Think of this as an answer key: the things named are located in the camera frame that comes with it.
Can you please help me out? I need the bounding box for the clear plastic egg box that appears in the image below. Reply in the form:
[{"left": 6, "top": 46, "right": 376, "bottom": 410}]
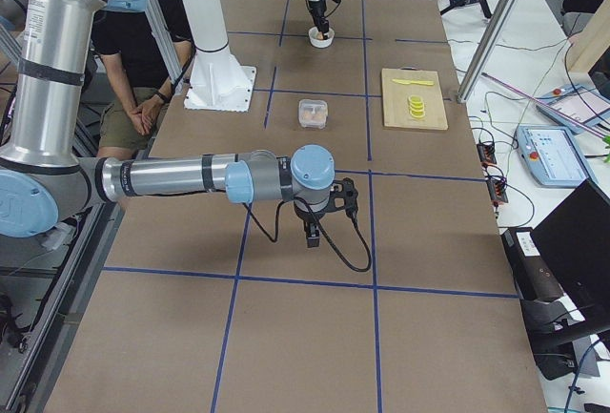
[{"left": 298, "top": 99, "right": 328, "bottom": 129}]

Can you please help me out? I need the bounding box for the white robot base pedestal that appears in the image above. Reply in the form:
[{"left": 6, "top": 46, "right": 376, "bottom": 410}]
[{"left": 182, "top": 0, "right": 256, "bottom": 113}]

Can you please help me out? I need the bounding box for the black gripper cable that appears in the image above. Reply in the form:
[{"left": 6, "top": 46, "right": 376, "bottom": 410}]
[{"left": 241, "top": 200, "right": 373, "bottom": 272}]

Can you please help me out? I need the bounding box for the teach pendant far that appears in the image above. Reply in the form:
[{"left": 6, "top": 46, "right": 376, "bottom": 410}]
[{"left": 538, "top": 84, "right": 609, "bottom": 127}]

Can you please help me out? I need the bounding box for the white bowl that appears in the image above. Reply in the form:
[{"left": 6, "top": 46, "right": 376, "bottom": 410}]
[{"left": 308, "top": 27, "right": 335, "bottom": 49}]

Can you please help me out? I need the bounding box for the yellow plastic knife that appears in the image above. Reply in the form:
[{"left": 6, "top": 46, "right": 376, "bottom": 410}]
[{"left": 391, "top": 78, "right": 435, "bottom": 87}]

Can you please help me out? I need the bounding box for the teach pendant near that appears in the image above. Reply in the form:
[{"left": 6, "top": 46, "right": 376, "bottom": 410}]
[{"left": 516, "top": 125, "right": 596, "bottom": 188}]

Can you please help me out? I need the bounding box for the aluminium frame post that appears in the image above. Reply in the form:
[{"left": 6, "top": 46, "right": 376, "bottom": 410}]
[{"left": 457, "top": 0, "right": 518, "bottom": 103}]

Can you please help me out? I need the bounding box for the wooden cutting board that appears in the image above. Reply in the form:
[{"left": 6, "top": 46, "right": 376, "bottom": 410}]
[{"left": 381, "top": 68, "right": 448, "bottom": 131}]

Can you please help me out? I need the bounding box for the seated person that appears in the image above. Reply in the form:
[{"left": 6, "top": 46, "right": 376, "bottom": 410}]
[{"left": 91, "top": 10, "right": 173, "bottom": 160}]

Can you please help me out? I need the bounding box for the black monitor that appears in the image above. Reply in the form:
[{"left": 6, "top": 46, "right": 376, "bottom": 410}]
[{"left": 532, "top": 179, "right": 609, "bottom": 318}]

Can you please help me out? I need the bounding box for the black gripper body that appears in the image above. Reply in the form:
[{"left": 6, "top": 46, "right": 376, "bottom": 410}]
[
  {"left": 308, "top": 0, "right": 329, "bottom": 26},
  {"left": 293, "top": 196, "right": 333, "bottom": 227}
]

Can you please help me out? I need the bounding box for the teach pendant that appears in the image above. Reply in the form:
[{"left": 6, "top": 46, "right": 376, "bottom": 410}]
[
  {"left": 538, "top": 84, "right": 609, "bottom": 127},
  {"left": 516, "top": 125, "right": 596, "bottom": 188}
]

